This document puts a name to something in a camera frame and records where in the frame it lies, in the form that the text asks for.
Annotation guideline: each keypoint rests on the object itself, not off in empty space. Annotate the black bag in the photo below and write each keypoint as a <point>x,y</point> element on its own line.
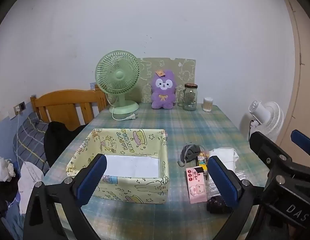
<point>216,205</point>

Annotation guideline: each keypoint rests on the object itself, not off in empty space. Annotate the blue plaid pillow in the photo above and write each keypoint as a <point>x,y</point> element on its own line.
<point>30,140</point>

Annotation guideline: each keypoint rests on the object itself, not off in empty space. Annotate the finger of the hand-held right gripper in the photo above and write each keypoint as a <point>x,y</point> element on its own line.
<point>302,140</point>
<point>262,145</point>

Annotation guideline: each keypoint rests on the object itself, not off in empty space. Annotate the green printed board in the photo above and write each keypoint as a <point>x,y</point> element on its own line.
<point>185,72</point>

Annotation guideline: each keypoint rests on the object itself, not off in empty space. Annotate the crumpled white clothing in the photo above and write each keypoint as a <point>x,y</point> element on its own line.
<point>2,167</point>

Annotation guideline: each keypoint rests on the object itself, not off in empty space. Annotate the pink packet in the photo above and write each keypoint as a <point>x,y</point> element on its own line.
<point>196,187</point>

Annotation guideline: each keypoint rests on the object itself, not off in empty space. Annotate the black garment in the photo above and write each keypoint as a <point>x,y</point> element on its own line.
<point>57,140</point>

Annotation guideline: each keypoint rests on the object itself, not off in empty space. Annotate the beige door frame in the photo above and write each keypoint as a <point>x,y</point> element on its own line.
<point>305,80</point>

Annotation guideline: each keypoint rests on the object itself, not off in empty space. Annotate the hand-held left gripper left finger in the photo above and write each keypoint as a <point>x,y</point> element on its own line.
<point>92,177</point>

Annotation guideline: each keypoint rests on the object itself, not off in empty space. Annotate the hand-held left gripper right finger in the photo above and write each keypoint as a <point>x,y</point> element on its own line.
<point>221,180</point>

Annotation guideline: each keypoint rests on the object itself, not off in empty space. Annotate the glass jar mug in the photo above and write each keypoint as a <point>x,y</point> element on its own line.
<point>190,100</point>

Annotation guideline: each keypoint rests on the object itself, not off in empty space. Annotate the clear plastic packet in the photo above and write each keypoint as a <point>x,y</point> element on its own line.
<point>242,175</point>

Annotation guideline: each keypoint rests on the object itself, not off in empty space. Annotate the white cloth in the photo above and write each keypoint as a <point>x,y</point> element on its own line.
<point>225,156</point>

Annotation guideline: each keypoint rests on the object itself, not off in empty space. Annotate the purple plush toy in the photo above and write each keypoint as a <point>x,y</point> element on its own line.
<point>163,97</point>

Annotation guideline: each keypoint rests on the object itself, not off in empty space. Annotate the green desk fan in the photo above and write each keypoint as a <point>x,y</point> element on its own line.
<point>119,76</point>

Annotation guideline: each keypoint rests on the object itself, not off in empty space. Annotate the yellow cartoon tissue pack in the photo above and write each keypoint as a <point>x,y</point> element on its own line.
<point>202,158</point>

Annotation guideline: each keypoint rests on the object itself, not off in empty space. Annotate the plaid tablecloth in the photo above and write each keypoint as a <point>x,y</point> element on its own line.
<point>170,125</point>

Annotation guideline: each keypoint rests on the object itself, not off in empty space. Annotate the wall socket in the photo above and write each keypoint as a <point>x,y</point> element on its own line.
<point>20,106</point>

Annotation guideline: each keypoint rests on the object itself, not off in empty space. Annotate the yellow printed fabric storage box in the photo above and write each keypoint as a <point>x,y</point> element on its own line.
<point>145,188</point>

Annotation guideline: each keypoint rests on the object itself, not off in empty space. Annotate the blue bedding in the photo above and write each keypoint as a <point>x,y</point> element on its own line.
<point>15,217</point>

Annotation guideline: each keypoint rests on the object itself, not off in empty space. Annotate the white standing fan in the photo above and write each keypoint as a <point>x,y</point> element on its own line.
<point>270,120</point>

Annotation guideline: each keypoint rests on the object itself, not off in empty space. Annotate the cotton swab container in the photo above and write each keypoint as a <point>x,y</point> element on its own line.
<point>208,104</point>

